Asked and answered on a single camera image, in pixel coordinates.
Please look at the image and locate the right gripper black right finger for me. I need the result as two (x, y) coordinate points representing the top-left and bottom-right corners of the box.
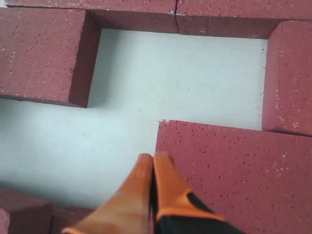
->
(153, 151), (229, 234)

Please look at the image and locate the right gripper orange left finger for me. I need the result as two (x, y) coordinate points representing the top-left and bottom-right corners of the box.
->
(61, 154), (153, 234)

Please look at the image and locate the front large red brick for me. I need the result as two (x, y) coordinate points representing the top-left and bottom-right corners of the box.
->
(49, 206), (95, 234)

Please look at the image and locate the right third-row red brick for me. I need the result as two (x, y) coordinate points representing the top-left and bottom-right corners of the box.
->
(156, 120), (312, 234)

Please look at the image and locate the right second-row red brick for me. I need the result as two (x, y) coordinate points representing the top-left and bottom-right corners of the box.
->
(262, 20), (312, 136)

